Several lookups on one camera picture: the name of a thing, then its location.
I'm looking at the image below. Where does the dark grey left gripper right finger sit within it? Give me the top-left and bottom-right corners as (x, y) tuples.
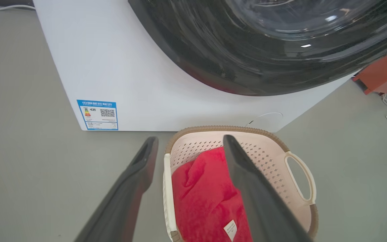
(223, 135), (313, 242)

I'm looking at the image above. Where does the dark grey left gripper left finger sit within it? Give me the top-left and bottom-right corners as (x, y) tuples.
(74, 136), (159, 242)

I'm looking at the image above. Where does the beige perforated laundry basket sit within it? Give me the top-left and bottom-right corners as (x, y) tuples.
(163, 125), (319, 242)

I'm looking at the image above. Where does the red garment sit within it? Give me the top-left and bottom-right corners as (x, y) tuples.
(172, 147), (253, 242)

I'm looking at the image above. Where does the round white filter cover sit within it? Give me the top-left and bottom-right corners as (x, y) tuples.
(246, 112), (284, 132)

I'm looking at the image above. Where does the blue energy label sticker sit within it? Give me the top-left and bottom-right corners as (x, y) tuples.
(77, 99), (119, 131)

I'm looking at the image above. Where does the white washing machine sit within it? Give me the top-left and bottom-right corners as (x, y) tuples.
(33, 0), (387, 132)

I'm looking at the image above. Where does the dark round washing machine door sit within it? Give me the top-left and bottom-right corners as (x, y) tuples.
(128, 0), (387, 97)

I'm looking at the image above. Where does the orange box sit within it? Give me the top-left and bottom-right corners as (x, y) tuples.
(352, 43), (387, 95)

